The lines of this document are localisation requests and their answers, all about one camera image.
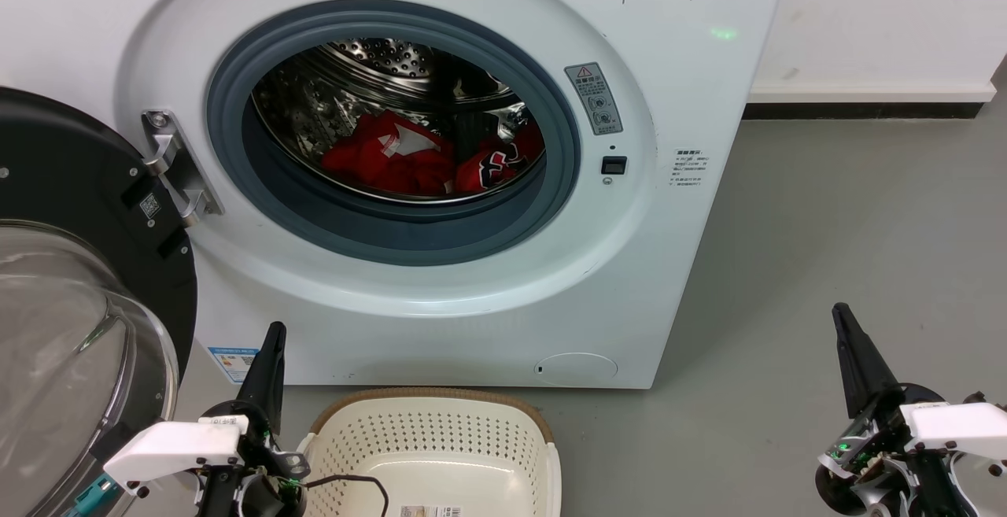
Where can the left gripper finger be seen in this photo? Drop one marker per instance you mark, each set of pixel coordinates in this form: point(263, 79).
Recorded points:
point(258, 383)
point(275, 391)

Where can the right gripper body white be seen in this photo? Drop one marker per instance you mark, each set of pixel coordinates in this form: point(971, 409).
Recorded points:
point(944, 426)

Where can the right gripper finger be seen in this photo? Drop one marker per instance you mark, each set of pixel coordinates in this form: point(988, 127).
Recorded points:
point(851, 375)
point(873, 379)

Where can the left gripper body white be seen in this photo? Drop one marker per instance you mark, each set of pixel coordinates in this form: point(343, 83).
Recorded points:
point(173, 448)

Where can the red garment with white trim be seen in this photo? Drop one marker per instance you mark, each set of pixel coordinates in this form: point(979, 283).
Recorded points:
point(378, 159)

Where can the red garment with dark print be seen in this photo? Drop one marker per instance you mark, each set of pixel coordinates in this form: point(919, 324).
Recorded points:
point(492, 167)

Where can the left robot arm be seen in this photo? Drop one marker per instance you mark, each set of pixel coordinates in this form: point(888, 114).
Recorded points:
point(93, 495)

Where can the cream perforated laundry basket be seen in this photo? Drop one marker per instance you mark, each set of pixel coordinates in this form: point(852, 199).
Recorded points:
point(440, 438)

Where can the stainless steel washing machine drum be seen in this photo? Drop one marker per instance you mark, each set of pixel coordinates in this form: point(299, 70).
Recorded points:
point(315, 100)

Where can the black washer door with glass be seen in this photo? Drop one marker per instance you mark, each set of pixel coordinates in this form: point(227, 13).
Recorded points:
point(63, 163)

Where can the blue energy label sticker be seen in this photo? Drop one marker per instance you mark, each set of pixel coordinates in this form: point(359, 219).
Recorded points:
point(234, 363)

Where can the grey rubber door seal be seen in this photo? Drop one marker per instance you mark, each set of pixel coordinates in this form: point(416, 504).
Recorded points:
point(378, 238)

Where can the white barcode label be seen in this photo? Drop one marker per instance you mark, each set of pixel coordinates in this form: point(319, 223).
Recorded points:
point(431, 511)

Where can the white QR code sticker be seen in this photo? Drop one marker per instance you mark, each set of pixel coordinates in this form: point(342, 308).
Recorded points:
point(150, 206)

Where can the white front-load washing machine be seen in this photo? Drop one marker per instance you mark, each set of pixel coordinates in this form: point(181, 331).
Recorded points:
point(669, 265)

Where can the metal door hinge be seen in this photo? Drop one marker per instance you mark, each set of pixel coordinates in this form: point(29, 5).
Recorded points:
point(177, 167)

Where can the small white text sticker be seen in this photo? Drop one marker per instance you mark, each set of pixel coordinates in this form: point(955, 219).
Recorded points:
point(691, 168)

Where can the black baseboard strip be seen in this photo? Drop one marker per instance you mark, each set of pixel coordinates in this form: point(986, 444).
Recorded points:
point(865, 111)

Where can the round white drain filter cover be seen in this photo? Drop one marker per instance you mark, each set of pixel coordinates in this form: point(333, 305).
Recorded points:
point(576, 369)

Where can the black door latch socket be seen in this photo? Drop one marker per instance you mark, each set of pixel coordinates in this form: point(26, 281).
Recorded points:
point(614, 165)

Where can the grey warning sticker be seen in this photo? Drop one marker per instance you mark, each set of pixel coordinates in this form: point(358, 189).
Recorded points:
point(594, 98)

